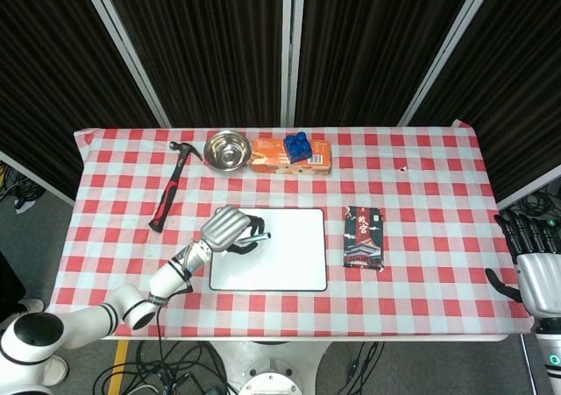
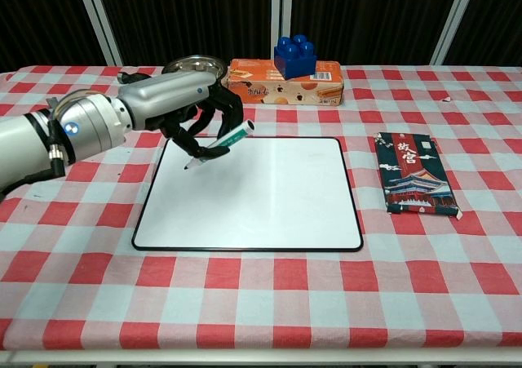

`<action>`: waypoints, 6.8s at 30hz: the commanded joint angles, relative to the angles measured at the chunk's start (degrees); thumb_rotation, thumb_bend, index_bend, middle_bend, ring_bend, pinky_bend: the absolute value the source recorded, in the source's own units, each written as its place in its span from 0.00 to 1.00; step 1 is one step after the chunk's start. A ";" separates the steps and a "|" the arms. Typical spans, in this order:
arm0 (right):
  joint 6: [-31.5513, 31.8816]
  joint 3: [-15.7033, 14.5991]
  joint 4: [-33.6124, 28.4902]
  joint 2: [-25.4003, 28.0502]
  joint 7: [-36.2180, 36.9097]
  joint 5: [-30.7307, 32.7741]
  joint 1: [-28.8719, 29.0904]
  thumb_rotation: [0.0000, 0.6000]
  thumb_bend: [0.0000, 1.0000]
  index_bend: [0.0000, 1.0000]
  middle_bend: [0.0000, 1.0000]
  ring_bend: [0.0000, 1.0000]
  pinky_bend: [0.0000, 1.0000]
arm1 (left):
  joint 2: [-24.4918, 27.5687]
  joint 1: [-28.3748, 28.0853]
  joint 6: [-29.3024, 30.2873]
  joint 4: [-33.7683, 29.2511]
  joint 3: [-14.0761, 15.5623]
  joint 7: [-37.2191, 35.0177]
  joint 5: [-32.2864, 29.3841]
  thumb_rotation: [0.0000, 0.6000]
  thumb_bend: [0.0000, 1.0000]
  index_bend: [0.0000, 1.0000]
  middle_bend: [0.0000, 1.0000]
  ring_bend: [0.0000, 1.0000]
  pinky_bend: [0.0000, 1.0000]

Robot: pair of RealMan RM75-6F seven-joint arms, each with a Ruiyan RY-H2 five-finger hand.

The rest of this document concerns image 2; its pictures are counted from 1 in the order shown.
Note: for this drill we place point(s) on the orange cracker box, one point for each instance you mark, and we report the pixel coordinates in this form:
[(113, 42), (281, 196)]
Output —
[(281, 92)]

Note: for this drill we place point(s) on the dark ribbed partition panel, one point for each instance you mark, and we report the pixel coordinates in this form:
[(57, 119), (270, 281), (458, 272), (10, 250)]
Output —
[(183, 13), (36, 17), (367, 17), (497, 17)]

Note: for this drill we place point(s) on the green white whiteboard marker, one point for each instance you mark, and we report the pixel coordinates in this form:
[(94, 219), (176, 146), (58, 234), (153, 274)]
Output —
[(234, 136)]

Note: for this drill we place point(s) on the dark packet with palace print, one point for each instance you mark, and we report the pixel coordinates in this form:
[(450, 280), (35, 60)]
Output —
[(416, 172)]

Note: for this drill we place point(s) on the white dry-erase board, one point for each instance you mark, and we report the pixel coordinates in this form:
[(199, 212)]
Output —
[(261, 205)]

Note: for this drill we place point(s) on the stainless steel bowl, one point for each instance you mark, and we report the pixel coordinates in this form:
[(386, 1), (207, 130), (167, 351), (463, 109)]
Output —
[(204, 63)]

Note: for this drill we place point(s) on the aluminium partition post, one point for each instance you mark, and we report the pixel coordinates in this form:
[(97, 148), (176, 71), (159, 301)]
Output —
[(452, 21), (281, 9), (98, 17)]

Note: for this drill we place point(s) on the blue toy building block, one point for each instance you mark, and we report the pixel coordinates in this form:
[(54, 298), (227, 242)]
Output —
[(295, 64)]

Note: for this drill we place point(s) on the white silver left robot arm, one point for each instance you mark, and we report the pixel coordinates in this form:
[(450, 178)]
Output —
[(24, 147)]

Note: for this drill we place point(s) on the red white checkered tablecloth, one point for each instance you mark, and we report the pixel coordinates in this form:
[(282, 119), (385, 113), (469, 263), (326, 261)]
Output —
[(261, 294)]

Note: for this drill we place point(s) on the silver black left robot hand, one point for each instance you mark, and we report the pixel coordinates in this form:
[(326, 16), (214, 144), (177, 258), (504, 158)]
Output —
[(167, 94)]

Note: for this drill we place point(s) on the black red claw hammer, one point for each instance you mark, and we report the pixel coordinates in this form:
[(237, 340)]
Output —
[(130, 77)]

